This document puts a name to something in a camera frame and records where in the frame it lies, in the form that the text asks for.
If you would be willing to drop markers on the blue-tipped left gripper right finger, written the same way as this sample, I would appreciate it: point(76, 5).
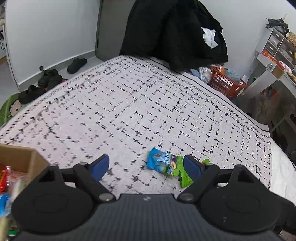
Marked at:
point(203, 177)

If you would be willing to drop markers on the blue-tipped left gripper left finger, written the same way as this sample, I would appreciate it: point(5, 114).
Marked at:
point(88, 178)

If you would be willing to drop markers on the light green fruit snack pouch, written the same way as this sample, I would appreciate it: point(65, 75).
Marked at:
point(191, 170)

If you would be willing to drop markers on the blue green snack pouch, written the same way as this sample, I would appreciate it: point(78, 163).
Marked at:
point(165, 163)

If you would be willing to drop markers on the red chocolate bar wrapper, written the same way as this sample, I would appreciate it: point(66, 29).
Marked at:
point(4, 178)

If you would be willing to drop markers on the blue candy wrapper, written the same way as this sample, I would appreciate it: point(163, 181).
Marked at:
point(5, 205)

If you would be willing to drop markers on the brown cardboard box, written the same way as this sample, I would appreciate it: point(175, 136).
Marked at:
point(23, 159)

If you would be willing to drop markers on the white patterned black-marked blanket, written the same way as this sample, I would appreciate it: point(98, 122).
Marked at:
point(126, 106)

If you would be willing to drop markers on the red plastic basket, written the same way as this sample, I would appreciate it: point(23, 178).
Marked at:
point(224, 84)

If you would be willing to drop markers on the green cartoon floor mat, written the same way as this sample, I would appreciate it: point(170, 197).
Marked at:
point(10, 108)

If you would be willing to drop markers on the black shoes pile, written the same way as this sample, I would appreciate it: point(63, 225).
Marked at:
point(50, 79)

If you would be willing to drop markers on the black slipper near door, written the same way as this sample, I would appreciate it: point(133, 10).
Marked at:
point(76, 65)

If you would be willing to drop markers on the black coat over chair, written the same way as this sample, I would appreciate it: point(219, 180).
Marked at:
point(184, 34)

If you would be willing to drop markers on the grey drawer organizer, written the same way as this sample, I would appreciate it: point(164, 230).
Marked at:
point(280, 48)

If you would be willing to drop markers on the grey door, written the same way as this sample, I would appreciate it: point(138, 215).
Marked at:
point(112, 20)

